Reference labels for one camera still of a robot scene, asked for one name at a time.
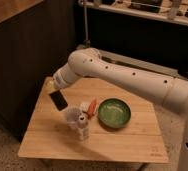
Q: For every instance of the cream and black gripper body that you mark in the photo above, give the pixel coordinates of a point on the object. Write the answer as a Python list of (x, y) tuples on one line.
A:
[(56, 96)]

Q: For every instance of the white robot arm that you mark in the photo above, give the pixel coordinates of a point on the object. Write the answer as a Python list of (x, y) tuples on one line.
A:
[(168, 91)]

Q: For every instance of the grey ceramic cup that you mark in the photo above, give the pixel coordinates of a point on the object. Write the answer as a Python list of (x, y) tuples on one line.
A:
[(72, 116)]

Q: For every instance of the green ceramic bowl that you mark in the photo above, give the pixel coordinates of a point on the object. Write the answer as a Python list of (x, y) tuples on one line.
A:
[(114, 113)]

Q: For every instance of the orange carrot toy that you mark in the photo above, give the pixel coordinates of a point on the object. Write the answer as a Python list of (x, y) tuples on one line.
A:
[(91, 108)]

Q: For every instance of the dark wooden cabinet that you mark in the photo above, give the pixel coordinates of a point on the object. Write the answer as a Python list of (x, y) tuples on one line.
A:
[(33, 45)]

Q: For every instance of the wooden side table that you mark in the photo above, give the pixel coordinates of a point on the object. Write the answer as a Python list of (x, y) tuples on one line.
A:
[(49, 137)]

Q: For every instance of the clear plastic bottle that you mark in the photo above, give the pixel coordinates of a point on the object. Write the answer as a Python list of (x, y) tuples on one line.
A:
[(83, 127)]

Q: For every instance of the metal shelf rack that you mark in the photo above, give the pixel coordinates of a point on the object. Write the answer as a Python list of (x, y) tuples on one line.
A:
[(157, 42)]

